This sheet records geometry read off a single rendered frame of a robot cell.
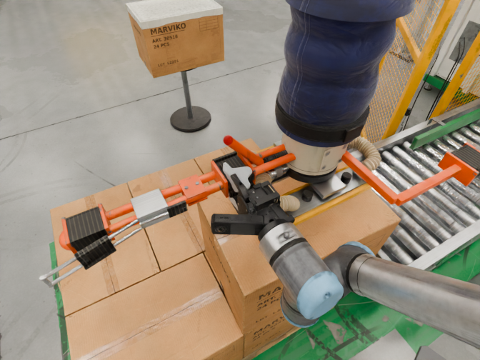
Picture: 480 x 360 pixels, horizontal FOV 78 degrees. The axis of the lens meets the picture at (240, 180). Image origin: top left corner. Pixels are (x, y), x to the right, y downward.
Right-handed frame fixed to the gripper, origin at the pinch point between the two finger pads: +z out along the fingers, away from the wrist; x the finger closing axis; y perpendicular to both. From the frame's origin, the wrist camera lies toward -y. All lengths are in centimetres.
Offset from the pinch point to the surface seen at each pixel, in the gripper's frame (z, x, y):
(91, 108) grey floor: 254, -123, -31
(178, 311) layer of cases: 2, -69, -23
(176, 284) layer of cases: 12, -69, -20
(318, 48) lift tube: -4.9, 30.3, 18.4
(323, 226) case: -11.1, -29.5, 30.0
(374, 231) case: -21, -30, 44
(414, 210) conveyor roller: -9, -70, 102
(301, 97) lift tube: -3.6, 19.4, 17.6
